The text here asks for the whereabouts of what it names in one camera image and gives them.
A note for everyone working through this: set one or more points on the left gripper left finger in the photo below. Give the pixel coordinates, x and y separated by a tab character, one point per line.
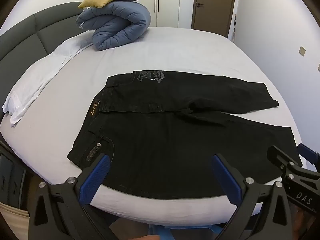
61	211

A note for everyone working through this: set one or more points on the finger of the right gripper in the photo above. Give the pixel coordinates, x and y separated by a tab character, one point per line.
310	155
279	159

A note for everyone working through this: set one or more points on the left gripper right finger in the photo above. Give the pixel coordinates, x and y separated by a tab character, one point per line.
274	220

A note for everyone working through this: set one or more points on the black jeans pant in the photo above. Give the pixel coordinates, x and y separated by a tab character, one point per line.
160	130

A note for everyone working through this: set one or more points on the white bed mattress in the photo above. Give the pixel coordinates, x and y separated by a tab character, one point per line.
45	135

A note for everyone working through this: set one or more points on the white pillow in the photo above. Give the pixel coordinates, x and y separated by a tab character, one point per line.
39	74

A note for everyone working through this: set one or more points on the dark grey headboard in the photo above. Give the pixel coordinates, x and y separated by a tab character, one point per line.
34	38

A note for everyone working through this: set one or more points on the brown door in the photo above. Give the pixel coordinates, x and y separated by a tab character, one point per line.
213	16

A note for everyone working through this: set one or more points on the blue folded duvet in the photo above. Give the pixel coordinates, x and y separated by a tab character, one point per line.
116	24

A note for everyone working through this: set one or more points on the cream wardrobe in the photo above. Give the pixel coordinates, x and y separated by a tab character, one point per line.
164	13

